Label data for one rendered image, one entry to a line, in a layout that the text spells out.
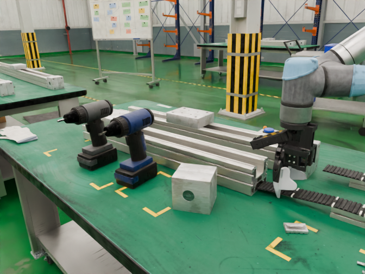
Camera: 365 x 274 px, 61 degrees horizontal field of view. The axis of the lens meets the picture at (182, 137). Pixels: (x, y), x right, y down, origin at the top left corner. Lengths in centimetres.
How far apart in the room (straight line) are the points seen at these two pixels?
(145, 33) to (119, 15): 68
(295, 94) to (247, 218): 32
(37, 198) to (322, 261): 138
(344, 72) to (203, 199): 44
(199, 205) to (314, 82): 40
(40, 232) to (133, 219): 108
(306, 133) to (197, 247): 37
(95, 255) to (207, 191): 95
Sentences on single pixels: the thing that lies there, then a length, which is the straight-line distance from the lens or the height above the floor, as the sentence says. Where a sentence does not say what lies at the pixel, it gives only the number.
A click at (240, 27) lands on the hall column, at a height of 117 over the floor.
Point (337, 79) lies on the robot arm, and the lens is 80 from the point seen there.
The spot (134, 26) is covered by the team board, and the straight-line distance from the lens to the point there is 665.
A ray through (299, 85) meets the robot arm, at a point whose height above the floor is 110.
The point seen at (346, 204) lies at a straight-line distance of 87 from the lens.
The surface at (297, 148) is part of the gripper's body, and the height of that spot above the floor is 94.
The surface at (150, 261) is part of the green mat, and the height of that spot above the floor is 78.
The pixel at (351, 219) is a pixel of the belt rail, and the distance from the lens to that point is 86.
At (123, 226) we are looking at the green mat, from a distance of 79.
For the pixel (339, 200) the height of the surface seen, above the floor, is 81.
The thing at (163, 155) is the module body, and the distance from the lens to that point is 105.
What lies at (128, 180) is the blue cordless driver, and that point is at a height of 81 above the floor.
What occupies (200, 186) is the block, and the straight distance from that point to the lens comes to 78.
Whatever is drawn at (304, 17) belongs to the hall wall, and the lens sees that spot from 933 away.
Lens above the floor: 124
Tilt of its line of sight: 20 degrees down
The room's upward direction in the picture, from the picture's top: 2 degrees counter-clockwise
